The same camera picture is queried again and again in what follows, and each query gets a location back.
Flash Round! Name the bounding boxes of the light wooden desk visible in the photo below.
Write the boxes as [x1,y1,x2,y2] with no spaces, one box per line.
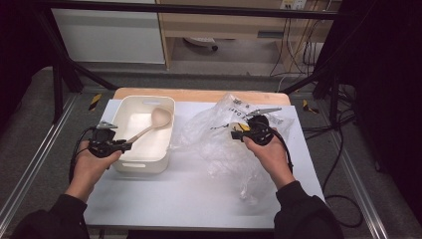
[155,0,342,72]

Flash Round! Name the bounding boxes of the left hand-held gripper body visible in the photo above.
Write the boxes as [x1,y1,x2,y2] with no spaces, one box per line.
[88,120,125,158]

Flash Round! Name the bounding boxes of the white plastic bin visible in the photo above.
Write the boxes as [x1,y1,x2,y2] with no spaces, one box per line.
[102,95,176,174]

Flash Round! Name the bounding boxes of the black curtain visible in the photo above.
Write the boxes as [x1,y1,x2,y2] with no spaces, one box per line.
[331,0,422,227]
[0,0,56,133]

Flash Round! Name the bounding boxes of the aluminium rail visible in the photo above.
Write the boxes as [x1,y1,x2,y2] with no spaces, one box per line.
[331,132,390,239]
[0,94,79,230]

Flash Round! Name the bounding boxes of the clear printed plastic bag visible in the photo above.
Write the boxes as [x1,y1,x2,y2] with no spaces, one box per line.
[172,93,296,205]

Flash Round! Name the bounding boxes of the hanging cable bundle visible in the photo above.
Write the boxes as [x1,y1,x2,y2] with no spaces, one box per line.
[270,13,332,79]

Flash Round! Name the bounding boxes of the beige wooden spoon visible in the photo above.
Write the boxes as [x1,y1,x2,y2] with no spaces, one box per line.
[125,107,173,144]

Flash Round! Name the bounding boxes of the black metal stand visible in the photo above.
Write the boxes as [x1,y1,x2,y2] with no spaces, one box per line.
[282,63,342,131]
[36,9,117,124]

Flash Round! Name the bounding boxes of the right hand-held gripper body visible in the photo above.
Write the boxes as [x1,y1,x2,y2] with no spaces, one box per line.
[246,107,283,147]

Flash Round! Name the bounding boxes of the white cabinet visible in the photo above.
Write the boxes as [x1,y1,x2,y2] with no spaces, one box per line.
[51,0,166,65]

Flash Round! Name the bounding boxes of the yellow black tape marker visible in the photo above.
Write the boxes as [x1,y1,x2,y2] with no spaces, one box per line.
[88,93,103,113]
[302,99,320,115]

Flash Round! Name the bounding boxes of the left hand-held gripper cable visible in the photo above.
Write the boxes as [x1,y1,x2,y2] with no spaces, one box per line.
[68,126,99,183]

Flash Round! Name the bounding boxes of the white wall socket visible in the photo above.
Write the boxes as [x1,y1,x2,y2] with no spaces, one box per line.
[280,0,308,11]

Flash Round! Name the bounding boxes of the wooden board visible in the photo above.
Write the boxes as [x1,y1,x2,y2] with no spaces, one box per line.
[112,87,293,107]

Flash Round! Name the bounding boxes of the grey chair base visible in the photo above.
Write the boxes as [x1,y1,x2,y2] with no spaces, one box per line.
[183,36,219,53]

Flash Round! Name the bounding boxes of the person's left hand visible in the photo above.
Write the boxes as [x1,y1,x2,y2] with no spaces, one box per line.
[65,139,123,203]

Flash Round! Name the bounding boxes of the black floor cables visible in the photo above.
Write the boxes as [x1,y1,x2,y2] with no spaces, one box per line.
[302,84,358,140]

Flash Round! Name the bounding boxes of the hand-held gripper cable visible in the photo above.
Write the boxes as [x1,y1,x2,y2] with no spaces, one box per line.
[68,126,99,183]
[262,121,363,229]

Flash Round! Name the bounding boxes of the right hand-held gripper cable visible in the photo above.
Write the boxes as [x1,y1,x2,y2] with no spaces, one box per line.
[262,121,363,229]

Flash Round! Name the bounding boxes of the person's right hand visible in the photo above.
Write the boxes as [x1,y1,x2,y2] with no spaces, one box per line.
[243,128,297,191]

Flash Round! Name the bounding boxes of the black metal crossbar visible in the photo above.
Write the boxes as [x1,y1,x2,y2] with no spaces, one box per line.
[33,0,346,21]

